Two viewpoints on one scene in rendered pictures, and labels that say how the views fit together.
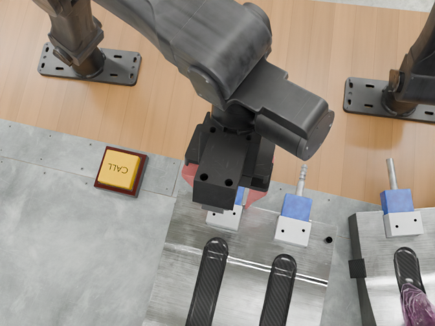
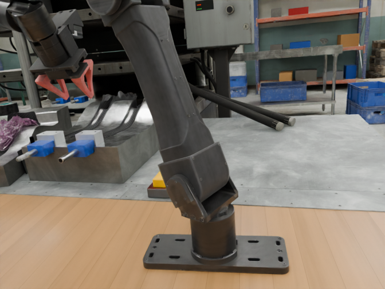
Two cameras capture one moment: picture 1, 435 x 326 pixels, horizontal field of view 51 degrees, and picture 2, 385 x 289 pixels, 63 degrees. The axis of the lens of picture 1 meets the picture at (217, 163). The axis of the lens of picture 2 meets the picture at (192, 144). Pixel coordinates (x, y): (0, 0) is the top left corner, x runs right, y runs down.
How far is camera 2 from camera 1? 100 cm
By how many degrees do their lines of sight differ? 87
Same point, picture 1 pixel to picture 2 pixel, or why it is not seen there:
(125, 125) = (168, 213)
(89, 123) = not seen: hidden behind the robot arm
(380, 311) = (26, 139)
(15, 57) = (327, 256)
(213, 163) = (65, 15)
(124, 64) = (165, 250)
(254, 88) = not seen: outside the picture
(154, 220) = (149, 175)
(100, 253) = not seen: hidden behind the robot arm
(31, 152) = (259, 192)
